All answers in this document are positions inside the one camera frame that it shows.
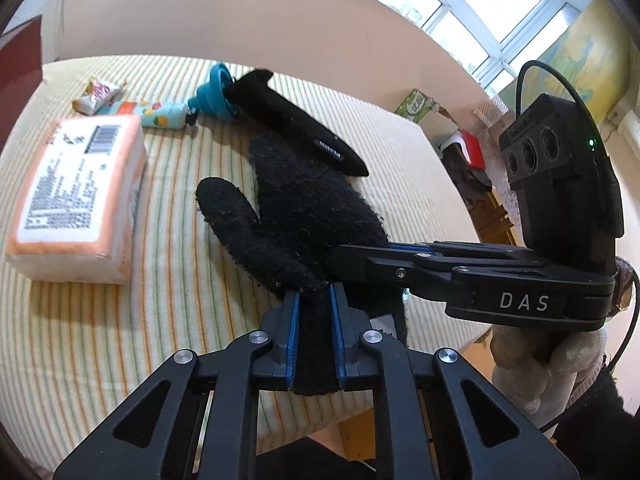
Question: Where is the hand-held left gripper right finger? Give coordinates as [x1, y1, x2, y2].
[327, 282, 581, 480]

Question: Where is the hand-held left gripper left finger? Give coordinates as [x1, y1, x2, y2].
[52, 290, 301, 480]

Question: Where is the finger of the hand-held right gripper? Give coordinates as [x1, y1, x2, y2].
[329, 243, 547, 302]
[387, 241, 547, 262]

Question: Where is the black knitted glove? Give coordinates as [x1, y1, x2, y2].
[195, 132, 412, 396]

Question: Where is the blue silicone funnel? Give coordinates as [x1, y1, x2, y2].
[195, 61, 242, 121]

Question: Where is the orange and white tissue pack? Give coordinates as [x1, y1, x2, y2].
[5, 112, 149, 286]

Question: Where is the red and white sachet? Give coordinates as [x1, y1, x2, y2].
[71, 77, 126, 115]

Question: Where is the dark red cardboard box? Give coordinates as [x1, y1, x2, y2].
[0, 19, 45, 111]

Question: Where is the person's right forearm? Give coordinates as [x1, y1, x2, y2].
[552, 255, 640, 480]

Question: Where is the person's right hand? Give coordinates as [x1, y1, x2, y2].
[490, 324, 608, 417]

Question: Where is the dark cloth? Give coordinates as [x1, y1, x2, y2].
[440, 144, 495, 207]

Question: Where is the red packet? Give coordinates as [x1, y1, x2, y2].
[459, 130, 487, 171]

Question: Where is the green printed box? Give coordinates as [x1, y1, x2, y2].
[394, 89, 441, 123]

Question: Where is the window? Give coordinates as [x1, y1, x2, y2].
[345, 0, 601, 97]

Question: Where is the colourful printed tube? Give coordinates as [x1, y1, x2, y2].
[97, 100, 199, 131]

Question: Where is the beige backboard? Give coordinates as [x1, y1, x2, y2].
[42, 0, 490, 113]

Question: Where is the black cable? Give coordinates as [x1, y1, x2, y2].
[516, 60, 640, 431]

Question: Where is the wall map poster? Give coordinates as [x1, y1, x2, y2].
[499, 0, 635, 128]

